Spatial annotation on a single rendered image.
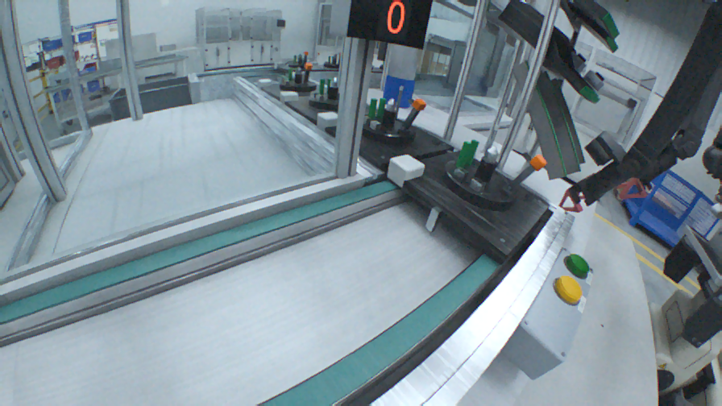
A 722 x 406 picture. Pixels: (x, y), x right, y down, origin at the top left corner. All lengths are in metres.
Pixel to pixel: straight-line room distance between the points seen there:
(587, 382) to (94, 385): 0.62
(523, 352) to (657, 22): 9.49
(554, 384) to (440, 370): 0.25
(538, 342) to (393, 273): 0.19
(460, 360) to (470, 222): 0.20
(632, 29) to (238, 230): 9.42
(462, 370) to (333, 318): 0.14
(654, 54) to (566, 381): 9.21
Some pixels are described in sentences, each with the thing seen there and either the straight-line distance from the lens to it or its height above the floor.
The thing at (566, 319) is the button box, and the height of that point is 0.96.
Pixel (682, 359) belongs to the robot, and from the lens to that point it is 0.90.
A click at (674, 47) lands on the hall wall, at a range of 9.66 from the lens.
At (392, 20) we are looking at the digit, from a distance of 0.32.
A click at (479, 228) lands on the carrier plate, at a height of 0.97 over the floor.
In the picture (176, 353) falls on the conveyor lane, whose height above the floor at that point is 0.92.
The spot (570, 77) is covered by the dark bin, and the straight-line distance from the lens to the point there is 0.63.
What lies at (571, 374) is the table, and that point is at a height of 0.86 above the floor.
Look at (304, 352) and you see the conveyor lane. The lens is 0.27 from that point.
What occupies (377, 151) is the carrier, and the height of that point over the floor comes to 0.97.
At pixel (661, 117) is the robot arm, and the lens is 0.62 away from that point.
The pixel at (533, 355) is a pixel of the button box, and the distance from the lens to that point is 0.33.
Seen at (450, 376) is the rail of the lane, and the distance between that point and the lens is 0.25.
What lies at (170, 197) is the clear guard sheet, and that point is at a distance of 0.34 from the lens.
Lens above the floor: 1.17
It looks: 36 degrees down
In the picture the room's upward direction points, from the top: 10 degrees clockwise
